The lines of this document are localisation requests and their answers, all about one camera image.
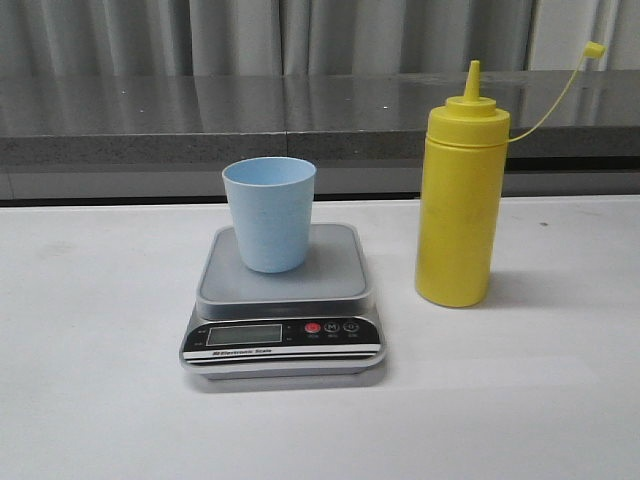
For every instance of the yellow squeeze bottle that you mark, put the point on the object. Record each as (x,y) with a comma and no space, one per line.
(466,144)

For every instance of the digital kitchen scale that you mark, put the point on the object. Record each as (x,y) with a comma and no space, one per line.
(317,319)

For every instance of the light blue plastic cup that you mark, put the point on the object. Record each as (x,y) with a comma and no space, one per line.
(270,199)

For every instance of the grey curtain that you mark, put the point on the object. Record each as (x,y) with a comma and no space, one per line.
(272,38)

